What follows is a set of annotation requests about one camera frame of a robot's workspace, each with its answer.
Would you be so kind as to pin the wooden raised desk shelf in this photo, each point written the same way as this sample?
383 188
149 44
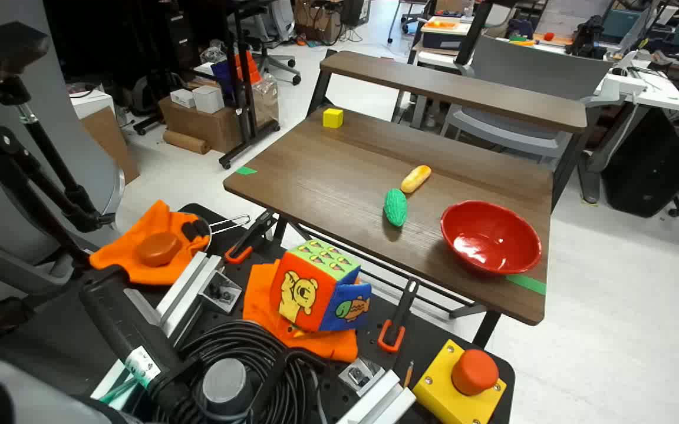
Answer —
449 85

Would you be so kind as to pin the black pole stand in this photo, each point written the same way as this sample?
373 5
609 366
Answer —
244 85

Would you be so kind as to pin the orange round button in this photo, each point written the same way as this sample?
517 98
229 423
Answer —
473 371

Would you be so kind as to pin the orange cloth with disc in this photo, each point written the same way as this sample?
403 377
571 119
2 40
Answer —
122 252

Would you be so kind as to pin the yellow oblong toy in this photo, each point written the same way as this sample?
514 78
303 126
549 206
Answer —
416 180

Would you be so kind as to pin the white work desk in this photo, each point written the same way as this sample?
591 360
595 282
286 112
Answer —
642 88

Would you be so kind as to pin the grey round cap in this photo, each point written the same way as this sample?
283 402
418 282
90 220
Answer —
225 384

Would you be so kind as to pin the yellow button box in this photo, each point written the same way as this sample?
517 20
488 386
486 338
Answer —
444 392

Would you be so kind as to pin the wooden desk with black frame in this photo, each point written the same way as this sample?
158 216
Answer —
330 180

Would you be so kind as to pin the aluminium extrusion rail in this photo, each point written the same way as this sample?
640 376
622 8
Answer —
378 398
188 283

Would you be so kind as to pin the black orange clamp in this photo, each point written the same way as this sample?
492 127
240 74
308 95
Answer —
391 331
248 238

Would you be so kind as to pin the white small boxes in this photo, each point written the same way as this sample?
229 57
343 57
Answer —
198 98

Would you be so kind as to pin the black padded bar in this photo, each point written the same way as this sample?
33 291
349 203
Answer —
122 319

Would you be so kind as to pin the black case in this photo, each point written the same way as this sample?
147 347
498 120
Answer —
654 165

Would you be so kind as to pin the aluminium rail with green clip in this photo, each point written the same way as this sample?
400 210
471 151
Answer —
130 371

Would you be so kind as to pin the black mounting board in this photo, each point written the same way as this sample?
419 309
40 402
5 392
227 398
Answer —
426 338

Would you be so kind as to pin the long green tape strip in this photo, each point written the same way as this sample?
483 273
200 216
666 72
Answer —
527 283

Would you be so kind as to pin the colourful plush cube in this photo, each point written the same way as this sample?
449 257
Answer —
318 286

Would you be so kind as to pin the green oblong toy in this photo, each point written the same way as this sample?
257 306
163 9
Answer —
393 207

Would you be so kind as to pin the cardboard box by panel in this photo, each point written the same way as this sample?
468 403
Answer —
108 140

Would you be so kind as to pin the yellow cube block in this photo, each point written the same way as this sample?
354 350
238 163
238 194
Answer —
332 119

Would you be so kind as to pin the short green tape piece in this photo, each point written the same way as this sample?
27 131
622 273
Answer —
245 170

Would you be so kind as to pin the small square marker plate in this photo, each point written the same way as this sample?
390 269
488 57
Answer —
360 376
222 292

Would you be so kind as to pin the large grey rounded panel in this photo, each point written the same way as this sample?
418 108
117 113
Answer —
88 150

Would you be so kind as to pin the orange cloth under plush cube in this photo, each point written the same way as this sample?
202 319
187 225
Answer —
317 344

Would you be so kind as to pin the red bowl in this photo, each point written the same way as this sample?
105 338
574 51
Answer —
490 238

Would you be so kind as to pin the large cardboard box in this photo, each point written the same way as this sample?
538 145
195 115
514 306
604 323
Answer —
205 127

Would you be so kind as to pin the box with orange top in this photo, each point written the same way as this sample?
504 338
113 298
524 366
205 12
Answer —
445 27

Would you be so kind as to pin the grey office chair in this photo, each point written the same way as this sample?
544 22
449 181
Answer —
528 78

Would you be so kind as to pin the grey white rounded housing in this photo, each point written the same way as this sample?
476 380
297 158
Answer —
9 392

